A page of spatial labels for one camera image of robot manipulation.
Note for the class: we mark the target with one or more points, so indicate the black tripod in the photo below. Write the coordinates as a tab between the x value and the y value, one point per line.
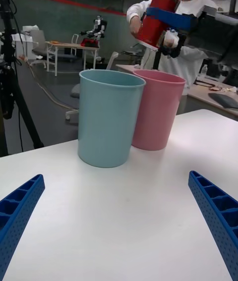
10	68

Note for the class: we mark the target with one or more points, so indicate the black keyboard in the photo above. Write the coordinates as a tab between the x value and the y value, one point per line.
224	100

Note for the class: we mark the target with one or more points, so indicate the grey office chair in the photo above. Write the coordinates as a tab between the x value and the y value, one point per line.
41	43

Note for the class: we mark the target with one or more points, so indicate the pale blue plastic bin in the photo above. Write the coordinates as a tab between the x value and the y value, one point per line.
109	117

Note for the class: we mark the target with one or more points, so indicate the pale wooden desk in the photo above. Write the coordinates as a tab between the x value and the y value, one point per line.
205	95

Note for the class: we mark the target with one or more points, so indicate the clear water bottle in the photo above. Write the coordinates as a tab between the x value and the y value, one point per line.
203	71

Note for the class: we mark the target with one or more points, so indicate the pink plastic bin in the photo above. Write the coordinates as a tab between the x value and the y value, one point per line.
158	112

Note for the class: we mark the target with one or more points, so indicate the white-legged table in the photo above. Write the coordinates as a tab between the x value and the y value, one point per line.
72	46

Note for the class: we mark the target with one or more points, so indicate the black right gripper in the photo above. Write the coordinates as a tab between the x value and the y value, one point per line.
218	38

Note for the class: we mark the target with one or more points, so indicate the person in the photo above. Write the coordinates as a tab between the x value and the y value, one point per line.
194	6

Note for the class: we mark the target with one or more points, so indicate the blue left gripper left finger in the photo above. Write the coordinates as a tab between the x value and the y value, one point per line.
17	214

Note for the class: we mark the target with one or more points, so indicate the person's right hand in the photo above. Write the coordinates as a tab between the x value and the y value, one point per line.
135	29

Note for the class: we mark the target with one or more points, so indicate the white humanoid robot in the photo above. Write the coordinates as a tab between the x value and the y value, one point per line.
99	27

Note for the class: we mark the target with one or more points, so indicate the person's left hand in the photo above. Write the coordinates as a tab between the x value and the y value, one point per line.
171	39

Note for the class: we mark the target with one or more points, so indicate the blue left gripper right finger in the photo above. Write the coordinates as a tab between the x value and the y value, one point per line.
218	211

